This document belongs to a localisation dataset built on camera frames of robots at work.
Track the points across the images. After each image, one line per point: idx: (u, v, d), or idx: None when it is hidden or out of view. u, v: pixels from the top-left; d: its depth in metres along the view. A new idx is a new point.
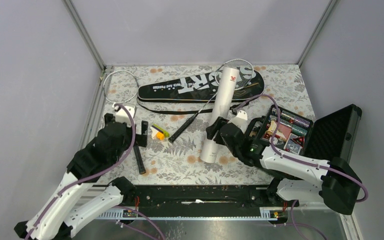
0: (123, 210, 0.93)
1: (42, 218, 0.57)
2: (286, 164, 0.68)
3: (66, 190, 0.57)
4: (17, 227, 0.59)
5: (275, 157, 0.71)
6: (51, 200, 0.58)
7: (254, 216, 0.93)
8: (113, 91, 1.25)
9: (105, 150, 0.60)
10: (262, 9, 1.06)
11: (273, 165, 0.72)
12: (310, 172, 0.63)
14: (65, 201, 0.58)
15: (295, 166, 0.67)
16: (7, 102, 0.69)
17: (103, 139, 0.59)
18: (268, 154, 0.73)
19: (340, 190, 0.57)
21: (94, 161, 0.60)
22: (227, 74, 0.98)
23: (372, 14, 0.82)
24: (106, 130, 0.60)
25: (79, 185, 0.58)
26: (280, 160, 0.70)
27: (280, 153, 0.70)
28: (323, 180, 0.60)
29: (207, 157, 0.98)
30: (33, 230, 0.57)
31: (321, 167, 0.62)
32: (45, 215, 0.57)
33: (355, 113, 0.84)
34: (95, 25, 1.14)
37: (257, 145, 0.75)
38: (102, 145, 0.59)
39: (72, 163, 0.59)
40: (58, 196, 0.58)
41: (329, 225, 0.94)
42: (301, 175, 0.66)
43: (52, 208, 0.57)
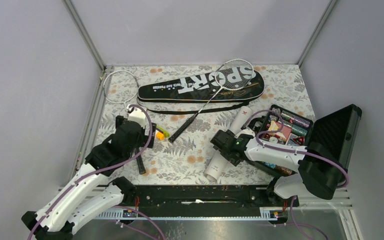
0: (123, 210, 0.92)
1: (55, 206, 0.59)
2: (267, 153, 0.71)
3: (84, 178, 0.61)
4: (24, 217, 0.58)
5: (257, 148, 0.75)
6: (67, 188, 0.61)
7: (254, 216, 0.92)
8: (113, 91, 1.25)
9: (122, 145, 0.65)
10: (262, 9, 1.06)
11: (257, 156, 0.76)
12: (289, 157, 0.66)
14: (81, 189, 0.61)
15: (275, 154, 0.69)
16: (6, 102, 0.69)
17: (120, 136, 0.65)
18: (251, 146, 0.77)
19: (317, 174, 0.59)
21: (111, 155, 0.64)
22: (241, 109, 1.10)
23: (372, 14, 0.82)
24: (123, 127, 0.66)
25: (96, 175, 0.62)
26: (262, 150, 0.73)
27: (261, 143, 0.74)
28: (300, 164, 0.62)
29: (211, 173, 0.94)
30: (44, 218, 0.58)
31: (298, 152, 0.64)
32: (59, 203, 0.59)
33: (355, 113, 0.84)
34: (96, 25, 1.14)
37: (242, 138, 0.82)
38: (119, 142, 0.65)
39: (90, 155, 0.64)
40: (74, 184, 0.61)
41: (329, 225, 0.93)
42: (283, 163, 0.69)
43: (67, 195, 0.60)
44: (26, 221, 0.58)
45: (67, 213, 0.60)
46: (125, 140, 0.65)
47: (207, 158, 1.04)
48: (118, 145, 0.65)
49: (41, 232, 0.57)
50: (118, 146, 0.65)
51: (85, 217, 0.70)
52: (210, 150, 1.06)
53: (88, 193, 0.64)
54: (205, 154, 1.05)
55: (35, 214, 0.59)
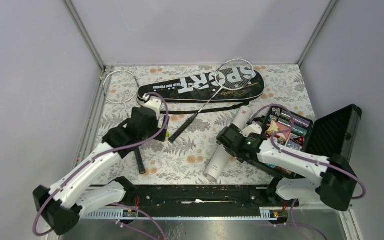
0: (123, 210, 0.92)
1: (70, 181, 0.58)
2: (285, 160, 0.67)
3: (102, 155, 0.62)
4: (36, 191, 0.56)
5: (273, 152, 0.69)
6: (84, 164, 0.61)
7: (254, 216, 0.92)
8: (113, 91, 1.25)
9: (138, 128, 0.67)
10: (262, 9, 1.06)
11: (270, 160, 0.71)
12: (309, 168, 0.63)
14: (97, 166, 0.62)
15: (293, 161, 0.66)
16: (7, 102, 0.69)
17: (137, 118, 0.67)
18: (265, 149, 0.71)
19: (339, 189, 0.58)
21: (127, 136, 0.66)
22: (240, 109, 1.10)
23: (372, 15, 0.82)
24: (141, 111, 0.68)
25: (113, 153, 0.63)
26: (279, 155, 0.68)
27: (278, 147, 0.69)
28: (322, 176, 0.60)
29: (211, 173, 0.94)
30: (58, 192, 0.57)
31: (320, 164, 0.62)
32: (74, 178, 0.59)
33: (355, 113, 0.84)
34: (96, 26, 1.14)
37: (254, 138, 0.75)
38: (136, 124, 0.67)
39: (107, 135, 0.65)
40: (91, 160, 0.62)
41: (328, 225, 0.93)
42: (300, 171, 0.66)
43: (83, 171, 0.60)
44: (36, 195, 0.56)
45: (80, 189, 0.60)
46: (142, 123, 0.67)
47: (207, 158, 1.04)
48: (135, 128, 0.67)
49: (53, 206, 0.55)
50: (134, 129, 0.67)
51: (91, 203, 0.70)
52: (211, 150, 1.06)
53: (98, 176, 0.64)
54: (205, 154, 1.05)
55: (47, 189, 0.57)
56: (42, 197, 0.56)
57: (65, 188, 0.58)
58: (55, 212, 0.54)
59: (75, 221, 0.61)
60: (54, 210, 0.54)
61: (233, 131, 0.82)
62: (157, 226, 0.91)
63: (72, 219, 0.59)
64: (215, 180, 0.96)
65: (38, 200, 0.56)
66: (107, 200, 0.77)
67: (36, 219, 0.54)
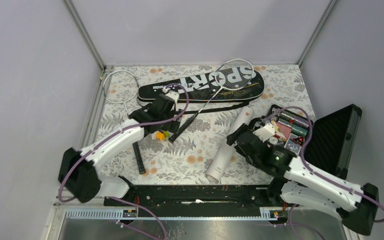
0: (123, 210, 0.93)
1: (101, 145, 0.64)
2: (316, 182, 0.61)
3: (131, 128, 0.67)
4: (68, 152, 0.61)
5: (304, 173, 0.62)
6: (114, 133, 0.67)
7: (254, 216, 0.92)
8: (113, 91, 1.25)
9: (160, 111, 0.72)
10: (262, 9, 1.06)
11: (297, 180, 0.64)
12: (343, 196, 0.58)
14: (125, 137, 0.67)
15: (326, 186, 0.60)
16: (7, 102, 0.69)
17: (160, 102, 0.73)
18: (295, 168, 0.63)
19: (369, 220, 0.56)
21: (151, 117, 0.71)
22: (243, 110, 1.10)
23: (372, 15, 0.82)
24: (163, 97, 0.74)
25: (140, 128, 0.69)
26: (311, 177, 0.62)
27: (311, 169, 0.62)
28: (356, 207, 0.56)
29: (213, 173, 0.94)
30: (90, 153, 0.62)
31: (355, 193, 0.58)
32: (105, 145, 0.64)
33: (355, 113, 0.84)
34: (96, 26, 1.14)
37: (282, 153, 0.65)
38: (158, 107, 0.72)
39: (133, 113, 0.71)
40: (121, 131, 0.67)
41: (327, 225, 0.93)
42: (328, 195, 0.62)
43: (113, 139, 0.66)
44: (68, 157, 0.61)
45: (109, 154, 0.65)
46: (164, 107, 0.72)
47: (207, 159, 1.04)
48: (156, 110, 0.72)
49: (85, 166, 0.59)
50: (156, 111, 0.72)
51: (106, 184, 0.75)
52: (210, 150, 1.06)
53: (122, 147, 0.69)
54: (205, 154, 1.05)
55: (78, 151, 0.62)
56: (73, 159, 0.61)
57: (96, 151, 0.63)
58: (86, 171, 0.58)
59: (95, 192, 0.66)
60: (87, 169, 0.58)
61: (258, 138, 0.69)
62: (161, 225, 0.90)
63: (93, 188, 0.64)
64: (217, 181, 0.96)
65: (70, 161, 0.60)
66: (116, 188, 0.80)
67: (65, 178, 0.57)
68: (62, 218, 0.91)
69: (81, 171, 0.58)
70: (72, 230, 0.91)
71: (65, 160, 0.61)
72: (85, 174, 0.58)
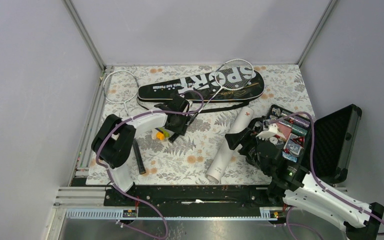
0: (123, 210, 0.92)
1: (138, 118, 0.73)
2: (328, 200, 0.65)
3: (160, 111, 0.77)
4: (112, 116, 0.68)
5: (316, 190, 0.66)
6: (147, 112, 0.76)
7: (254, 216, 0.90)
8: (113, 91, 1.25)
9: (177, 107, 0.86)
10: (262, 9, 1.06)
11: (309, 196, 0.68)
12: (353, 214, 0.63)
14: (153, 118, 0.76)
15: (336, 204, 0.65)
16: (7, 101, 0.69)
17: (179, 100, 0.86)
18: (309, 185, 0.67)
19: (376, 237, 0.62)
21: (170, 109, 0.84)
22: (243, 110, 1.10)
23: (371, 15, 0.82)
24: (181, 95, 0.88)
25: (164, 114, 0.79)
26: (323, 194, 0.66)
27: (324, 187, 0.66)
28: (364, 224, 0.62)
29: (214, 174, 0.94)
30: (129, 121, 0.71)
31: (364, 211, 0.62)
32: (140, 118, 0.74)
33: (355, 113, 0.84)
34: (96, 25, 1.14)
37: (294, 168, 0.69)
38: (176, 104, 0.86)
39: (158, 104, 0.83)
40: (152, 112, 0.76)
41: (328, 226, 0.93)
42: (337, 211, 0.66)
43: (146, 116, 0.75)
44: (110, 122, 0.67)
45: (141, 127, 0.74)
46: (181, 105, 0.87)
47: (207, 159, 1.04)
48: (175, 106, 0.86)
49: (126, 129, 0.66)
50: (174, 107, 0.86)
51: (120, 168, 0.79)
52: (210, 150, 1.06)
53: (149, 126, 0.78)
54: (205, 154, 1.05)
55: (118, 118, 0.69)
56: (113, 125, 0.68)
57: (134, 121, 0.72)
58: (127, 133, 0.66)
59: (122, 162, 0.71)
60: (127, 131, 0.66)
61: (279, 152, 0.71)
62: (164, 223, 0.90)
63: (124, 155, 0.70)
64: (217, 181, 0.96)
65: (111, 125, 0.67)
66: (124, 177, 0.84)
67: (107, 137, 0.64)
68: (62, 218, 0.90)
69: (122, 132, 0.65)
70: (72, 230, 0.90)
71: (106, 124, 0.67)
72: (127, 135, 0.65)
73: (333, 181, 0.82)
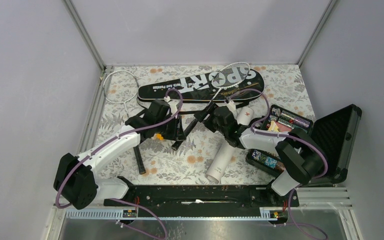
0: (123, 210, 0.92)
1: (98, 150, 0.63)
2: (257, 139, 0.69)
3: (127, 133, 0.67)
4: (65, 158, 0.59)
5: (250, 134, 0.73)
6: (110, 139, 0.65)
7: (254, 216, 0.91)
8: (113, 91, 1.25)
9: (155, 117, 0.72)
10: (262, 10, 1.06)
11: (251, 144, 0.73)
12: (272, 140, 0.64)
14: (122, 143, 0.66)
15: (261, 138, 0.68)
16: (7, 102, 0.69)
17: (155, 109, 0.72)
18: (245, 133, 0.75)
19: (290, 153, 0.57)
21: (146, 123, 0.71)
22: (245, 109, 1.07)
23: (371, 15, 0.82)
24: (158, 102, 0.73)
25: (136, 134, 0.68)
26: (254, 136, 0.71)
27: (253, 130, 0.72)
28: (278, 144, 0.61)
29: (214, 174, 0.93)
30: (87, 158, 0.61)
31: (280, 135, 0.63)
32: (100, 151, 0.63)
33: (355, 113, 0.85)
34: (96, 25, 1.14)
37: (241, 128, 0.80)
38: (153, 113, 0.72)
39: (130, 119, 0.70)
40: (117, 137, 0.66)
41: (329, 225, 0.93)
42: (270, 147, 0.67)
43: (110, 144, 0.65)
44: (65, 163, 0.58)
45: (105, 160, 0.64)
46: (159, 112, 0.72)
47: (207, 159, 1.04)
48: (151, 116, 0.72)
49: (82, 172, 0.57)
50: (151, 117, 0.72)
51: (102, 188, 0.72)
52: (210, 150, 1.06)
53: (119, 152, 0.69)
54: (205, 154, 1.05)
55: (75, 156, 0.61)
56: (70, 164, 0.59)
57: (93, 156, 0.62)
58: (83, 176, 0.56)
59: (92, 198, 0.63)
60: (83, 175, 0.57)
61: (232, 114, 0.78)
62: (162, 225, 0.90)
63: (89, 193, 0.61)
64: (217, 181, 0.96)
65: (67, 165, 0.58)
66: (113, 190, 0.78)
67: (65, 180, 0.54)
68: (62, 218, 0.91)
69: (78, 175, 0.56)
70: (72, 229, 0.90)
71: (61, 164, 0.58)
72: (83, 179, 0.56)
73: (334, 181, 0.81)
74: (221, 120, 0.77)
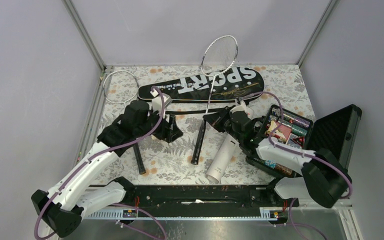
0: (123, 210, 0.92)
1: (67, 184, 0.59)
2: (277, 153, 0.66)
3: (98, 155, 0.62)
4: (34, 197, 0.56)
5: (269, 147, 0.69)
6: (80, 165, 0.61)
7: (254, 216, 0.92)
8: (113, 91, 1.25)
9: (132, 124, 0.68)
10: (262, 10, 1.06)
11: (267, 155, 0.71)
12: (296, 159, 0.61)
14: (94, 167, 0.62)
15: (283, 154, 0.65)
16: (7, 101, 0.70)
17: (129, 115, 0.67)
18: (263, 143, 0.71)
19: (317, 178, 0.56)
21: (123, 135, 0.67)
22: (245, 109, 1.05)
23: (371, 15, 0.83)
24: (133, 107, 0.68)
25: (110, 152, 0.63)
26: (273, 149, 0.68)
27: (273, 142, 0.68)
28: (304, 166, 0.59)
29: (213, 173, 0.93)
30: (56, 195, 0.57)
31: (305, 155, 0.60)
32: (70, 183, 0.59)
33: (355, 113, 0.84)
34: (96, 25, 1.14)
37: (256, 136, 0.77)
38: (129, 121, 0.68)
39: (102, 134, 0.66)
40: (88, 161, 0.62)
41: (329, 225, 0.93)
42: (290, 164, 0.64)
43: (81, 171, 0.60)
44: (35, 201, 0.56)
45: (79, 190, 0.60)
46: (135, 119, 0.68)
47: (207, 158, 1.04)
48: (127, 124, 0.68)
49: (53, 209, 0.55)
50: (128, 125, 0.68)
51: (91, 206, 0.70)
52: (211, 150, 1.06)
53: (97, 174, 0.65)
54: (205, 154, 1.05)
55: (45, 193, 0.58)
56: (41, 201, 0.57)
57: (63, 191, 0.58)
58: (54, 215, 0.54)
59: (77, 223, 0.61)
60: (55, 212, 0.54)
61: (250, 121, 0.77)
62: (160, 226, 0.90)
63: (72, 222, 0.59)
64: (217, 181, 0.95)
65: (37, 203, 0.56)
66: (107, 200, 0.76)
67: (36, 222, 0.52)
68: None
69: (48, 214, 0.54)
70: None
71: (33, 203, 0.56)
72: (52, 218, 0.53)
73: None
74: (238, 126, 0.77)
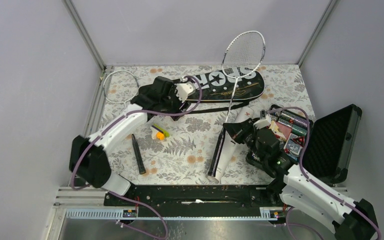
0: (123, 210, 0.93)
1: (108, 131, 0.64)
2: (310, 190, 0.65)
3: (133, 113, 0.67)
4: (75, 142, 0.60)
5: (300, 179, 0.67)
6: (120, 117, 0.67)
7: (254, 216, 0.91)
8: (113, 91, 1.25)
9: (160, 93, 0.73)
10: (262, 10, 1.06)
11: (294, 185, 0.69)
12: (334, 205, 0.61)
14: (128, 123, 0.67)
15: (319, 195, 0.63)
16: (7, 101, 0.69)
17: (159, 85, 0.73)
18: (293, 173, 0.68)
19: (356, 231, 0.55)
21: (151, 101, 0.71)
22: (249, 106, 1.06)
23: (371, 15, 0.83)
24: (161, 79, 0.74)
25: (142, 113, 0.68)
26: (305, 184, 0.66)
27: (307, 176, 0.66)
28: (344, 217, 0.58)
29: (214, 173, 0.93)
30: (99, 138, 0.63)
31: (345, 204, 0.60)
32: (109, 131, 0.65)
33: (355, 113, 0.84)
34: (96, 25, 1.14)
37: (284, 159, 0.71)
38: (157, 90, 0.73)
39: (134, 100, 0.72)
40: (125, 115, 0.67)
41: None
42: (323, 206, 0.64)
43: (120, 123, 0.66)
44: (77, 144, 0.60)
45: (115, 140, 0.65)
46: (163, 89, 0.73)
47: (207, 158, 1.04)
48: (155, 92, 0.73)
49: (96, 150, 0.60)
50: (155, 93, 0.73)
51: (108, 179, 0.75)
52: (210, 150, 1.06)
53: (130, 131, 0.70)
54: (205, 154, 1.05)
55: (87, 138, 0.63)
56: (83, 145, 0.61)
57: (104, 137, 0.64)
58: (97, 156, 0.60)
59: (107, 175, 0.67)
60: (97, 154, 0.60)
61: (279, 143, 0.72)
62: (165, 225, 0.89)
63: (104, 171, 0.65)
64: (217, 181, 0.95)
65: (79, 147, 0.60)
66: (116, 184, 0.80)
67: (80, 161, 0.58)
68: (62, 218, 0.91)
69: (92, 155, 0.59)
70: (72, 229, 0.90)
71: (74, 146, 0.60)
72: (96, 158, 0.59)
73: (333, 181, 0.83)
74: (265, 146, 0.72)
